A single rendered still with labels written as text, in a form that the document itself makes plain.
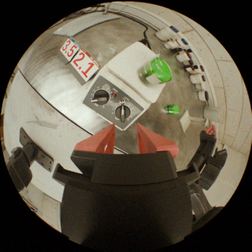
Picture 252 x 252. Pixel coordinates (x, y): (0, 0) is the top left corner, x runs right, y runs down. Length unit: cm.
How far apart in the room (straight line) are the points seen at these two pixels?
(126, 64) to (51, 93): 21
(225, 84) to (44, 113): 93
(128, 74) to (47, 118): 23
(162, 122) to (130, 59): 23
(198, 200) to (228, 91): 70
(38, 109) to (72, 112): 13
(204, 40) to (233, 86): 35
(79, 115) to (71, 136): 6
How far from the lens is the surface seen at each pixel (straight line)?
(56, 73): 29
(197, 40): 63
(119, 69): 16
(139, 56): 20
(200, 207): 34
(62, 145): 27
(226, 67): 69
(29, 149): 31
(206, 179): 27
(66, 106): 24
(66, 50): 31
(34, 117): 31
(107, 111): 19
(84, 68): 24
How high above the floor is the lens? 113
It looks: 66 degrees down
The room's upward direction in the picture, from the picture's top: 120 degrees clockwise
